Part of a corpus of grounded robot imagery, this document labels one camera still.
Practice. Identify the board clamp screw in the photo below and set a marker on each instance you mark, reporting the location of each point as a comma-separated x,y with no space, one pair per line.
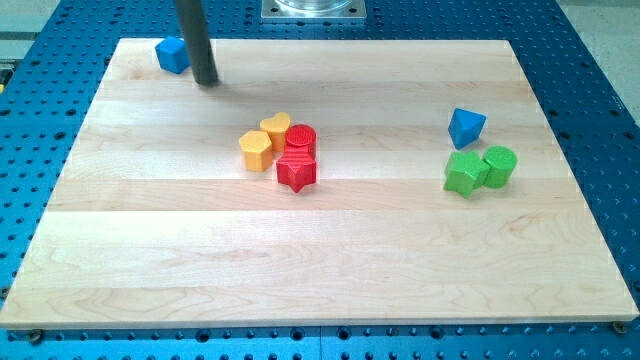
619,327
35,337

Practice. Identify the red star block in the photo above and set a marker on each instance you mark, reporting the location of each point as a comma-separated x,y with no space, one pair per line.
296,170

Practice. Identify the blue cube block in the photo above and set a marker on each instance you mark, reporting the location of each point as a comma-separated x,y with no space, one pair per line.
172,55

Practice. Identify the yellow heart block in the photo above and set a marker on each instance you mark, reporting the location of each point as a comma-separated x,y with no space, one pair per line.
276,128

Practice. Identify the green cylinder block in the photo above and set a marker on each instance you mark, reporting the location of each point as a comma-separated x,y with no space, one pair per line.
502,162

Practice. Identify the left board clamp screw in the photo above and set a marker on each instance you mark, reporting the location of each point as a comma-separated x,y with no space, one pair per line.
35,337

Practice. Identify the right board clamp screw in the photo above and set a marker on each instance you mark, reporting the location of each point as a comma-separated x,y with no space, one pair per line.
619,327

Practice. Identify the blue triangle block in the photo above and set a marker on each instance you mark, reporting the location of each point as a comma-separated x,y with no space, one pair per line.
465,127

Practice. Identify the light wooden board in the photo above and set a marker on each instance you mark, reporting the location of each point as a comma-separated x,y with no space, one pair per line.
156,222

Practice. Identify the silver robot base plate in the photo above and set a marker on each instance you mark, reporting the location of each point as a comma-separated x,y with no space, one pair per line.
313,9

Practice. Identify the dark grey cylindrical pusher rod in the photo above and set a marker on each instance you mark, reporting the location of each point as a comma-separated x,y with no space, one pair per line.
192,22

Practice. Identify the red cylinder block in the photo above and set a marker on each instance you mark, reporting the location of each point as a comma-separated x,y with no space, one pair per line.
301,138

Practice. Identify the blue perforated metal table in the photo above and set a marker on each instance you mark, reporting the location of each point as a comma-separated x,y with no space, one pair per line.
51,90

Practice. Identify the yellow pentagon block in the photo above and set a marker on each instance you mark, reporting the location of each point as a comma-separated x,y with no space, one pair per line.
256,147

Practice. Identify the green star block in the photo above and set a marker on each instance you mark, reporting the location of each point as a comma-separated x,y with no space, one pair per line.
465,172

